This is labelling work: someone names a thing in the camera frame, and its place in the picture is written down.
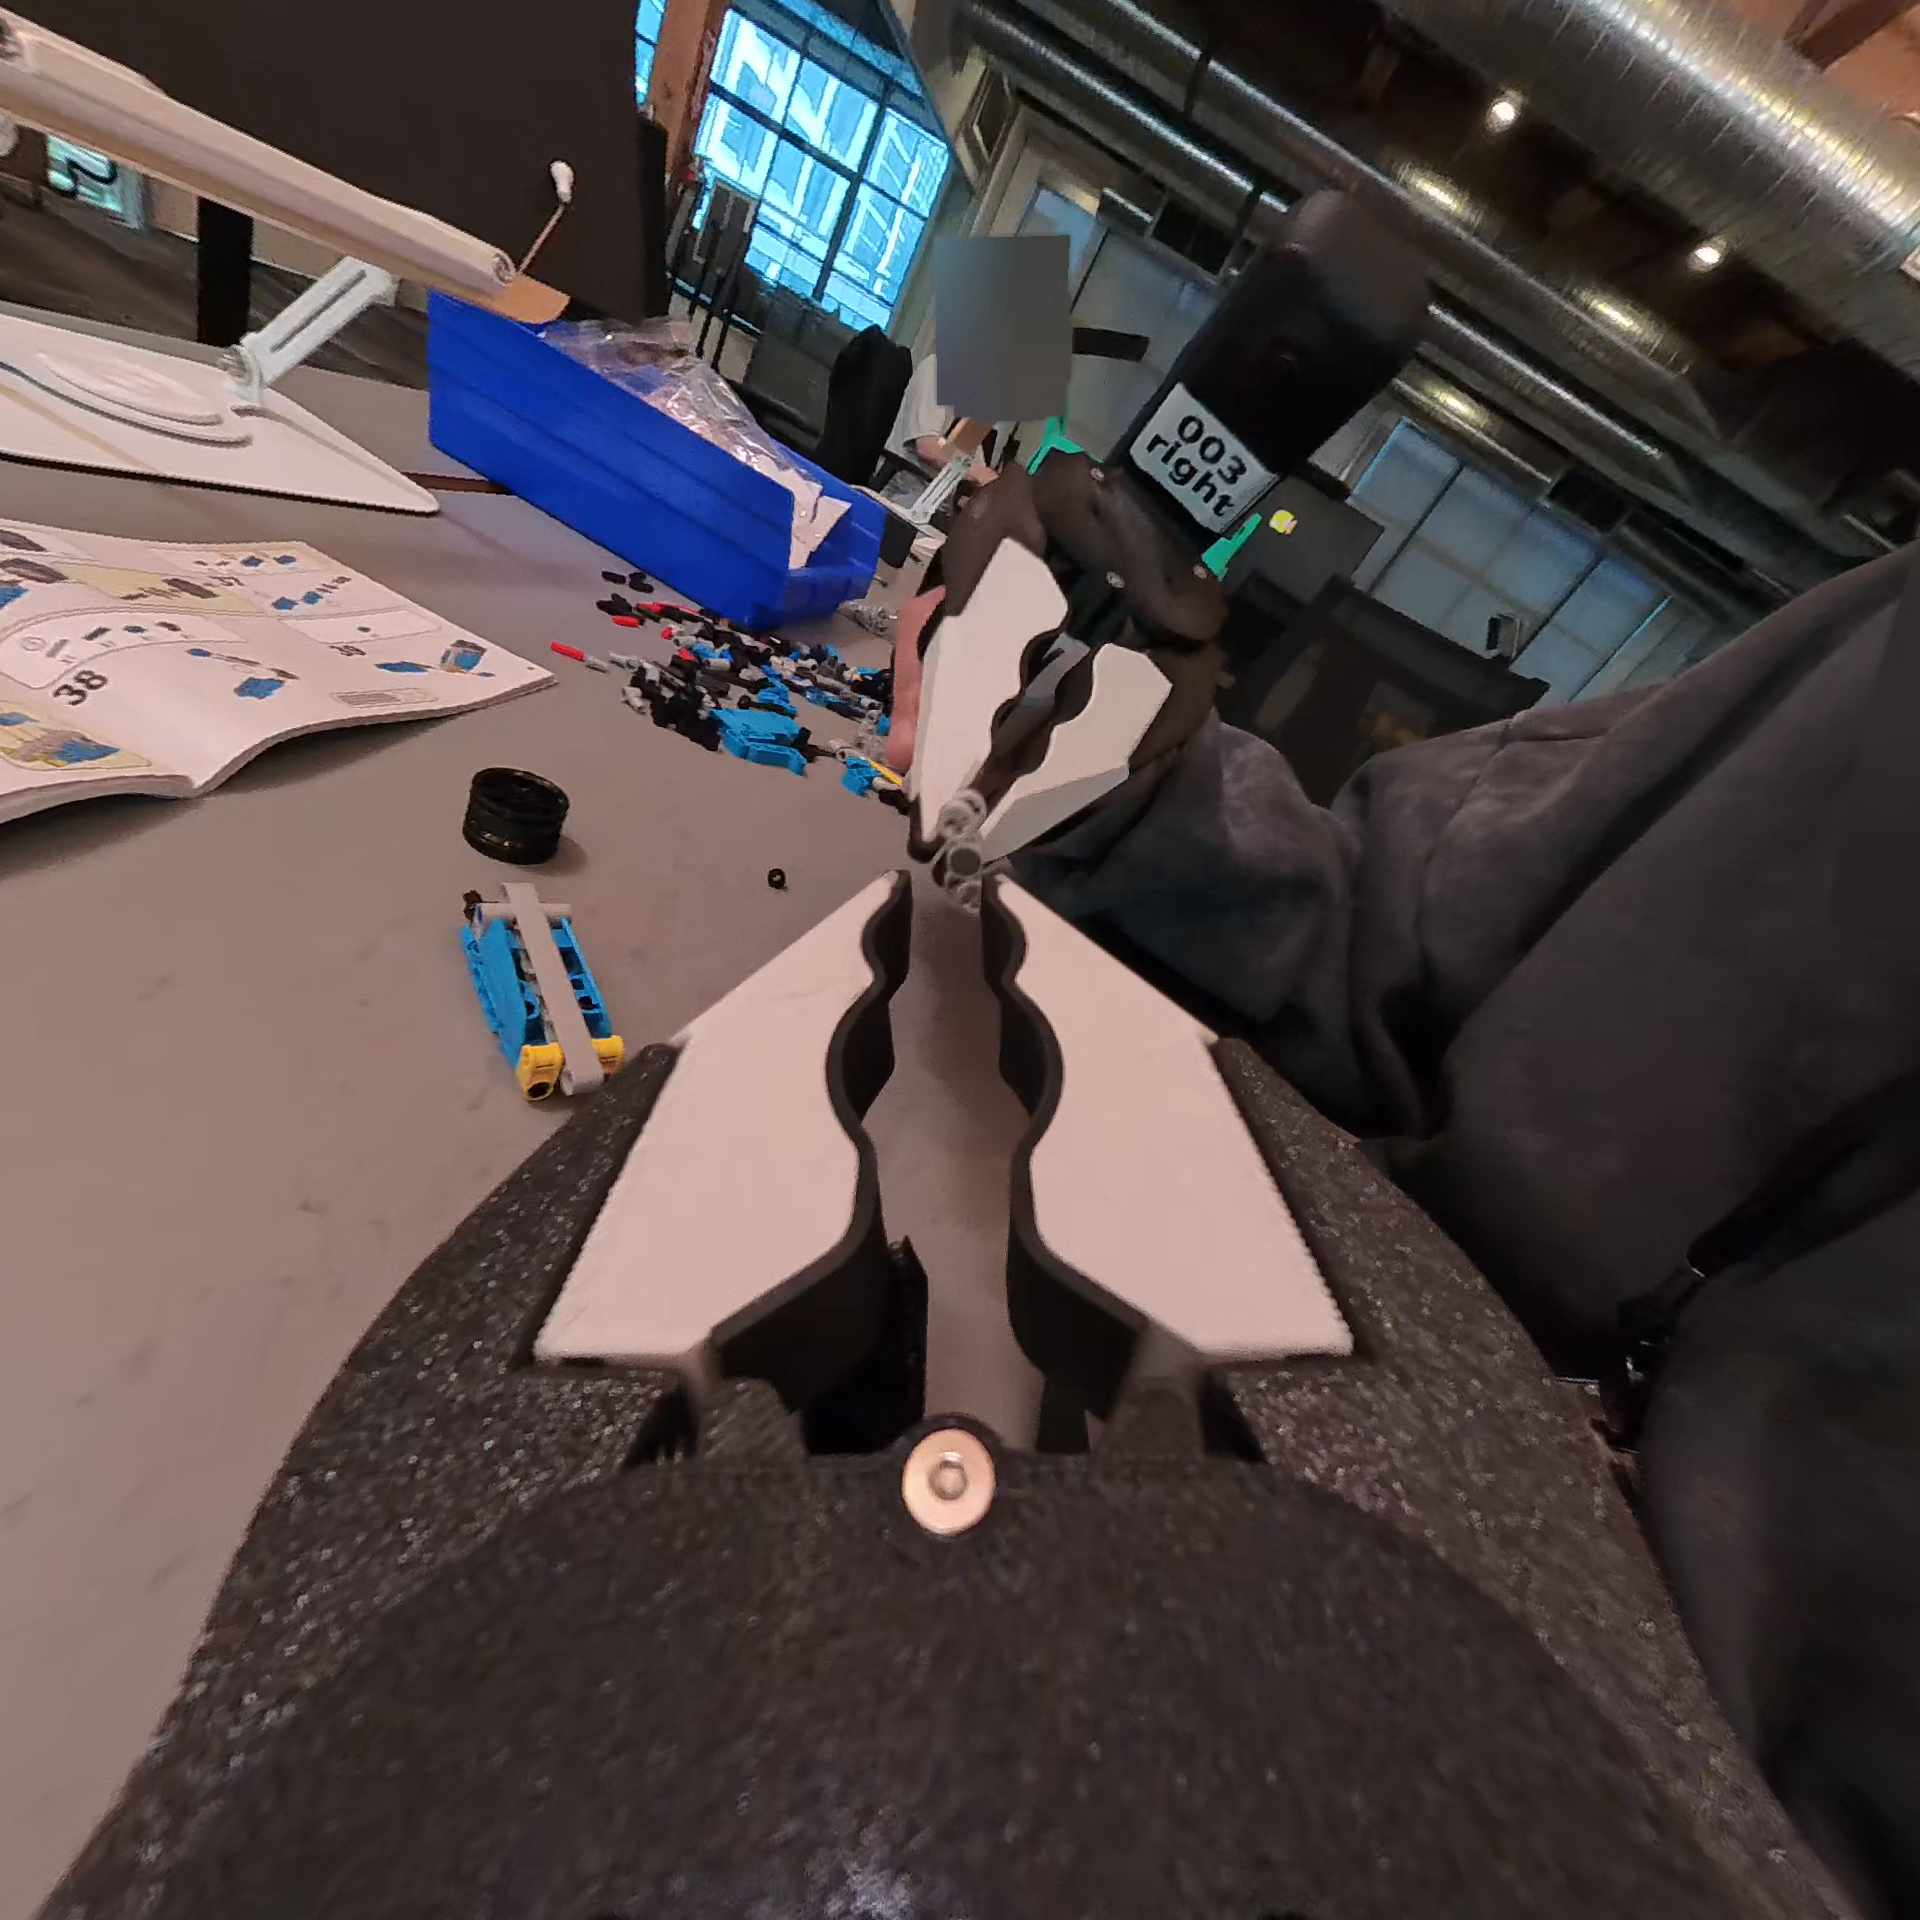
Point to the black board panel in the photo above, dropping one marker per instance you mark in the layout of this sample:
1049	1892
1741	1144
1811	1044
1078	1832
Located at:
374	90

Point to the instruction booklet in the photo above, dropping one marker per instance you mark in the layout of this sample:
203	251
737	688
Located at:
225	660

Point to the blue plastic bin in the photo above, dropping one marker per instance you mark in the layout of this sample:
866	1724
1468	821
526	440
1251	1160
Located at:
601	450

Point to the pile of small bricks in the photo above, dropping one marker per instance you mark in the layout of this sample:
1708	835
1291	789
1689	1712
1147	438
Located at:
751	705

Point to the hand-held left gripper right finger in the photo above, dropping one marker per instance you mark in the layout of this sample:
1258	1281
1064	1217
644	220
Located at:
1170	1184

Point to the blue grey brick assembly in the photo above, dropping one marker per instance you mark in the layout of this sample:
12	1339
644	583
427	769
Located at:
541	991

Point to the grey desk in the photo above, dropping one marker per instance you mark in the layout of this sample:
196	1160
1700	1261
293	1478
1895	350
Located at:
301	1274

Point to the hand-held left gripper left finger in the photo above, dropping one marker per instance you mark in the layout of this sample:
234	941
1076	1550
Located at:
721	1184

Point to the person's right hand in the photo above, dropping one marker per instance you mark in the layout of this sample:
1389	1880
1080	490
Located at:
908	690

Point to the black office chair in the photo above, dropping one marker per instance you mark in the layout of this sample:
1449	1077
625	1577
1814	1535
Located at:
866	405

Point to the black toy wheel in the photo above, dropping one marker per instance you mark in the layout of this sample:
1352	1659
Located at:
519	814

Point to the grey axle connector piece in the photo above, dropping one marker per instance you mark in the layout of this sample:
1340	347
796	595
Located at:
961	842

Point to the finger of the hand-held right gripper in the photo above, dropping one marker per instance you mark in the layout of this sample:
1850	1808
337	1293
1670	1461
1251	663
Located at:
1094	734
983	675

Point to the plastic bag in bin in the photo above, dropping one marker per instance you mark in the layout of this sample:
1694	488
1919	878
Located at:
675	390

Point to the silver ventilation duct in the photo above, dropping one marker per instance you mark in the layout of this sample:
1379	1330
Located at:
1650	135

